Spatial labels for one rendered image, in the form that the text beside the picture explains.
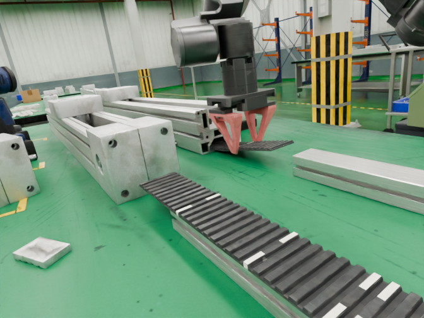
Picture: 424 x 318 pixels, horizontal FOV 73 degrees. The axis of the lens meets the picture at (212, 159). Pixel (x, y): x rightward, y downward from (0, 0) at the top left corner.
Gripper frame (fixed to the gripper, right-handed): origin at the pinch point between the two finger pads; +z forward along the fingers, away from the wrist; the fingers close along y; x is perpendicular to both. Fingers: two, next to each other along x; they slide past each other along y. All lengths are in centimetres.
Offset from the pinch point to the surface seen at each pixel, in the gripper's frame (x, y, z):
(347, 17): -165, -290, -45
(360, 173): 21.9, 1.8, -0.7
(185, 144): -13.8, 4.9, 0.6
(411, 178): 26.4, 0.7, -0.9
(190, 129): -10.3, 4.9, -2.8
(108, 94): -65, 5, -9
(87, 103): -39.7, 17.2, -9.1
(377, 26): -392, -782, -56
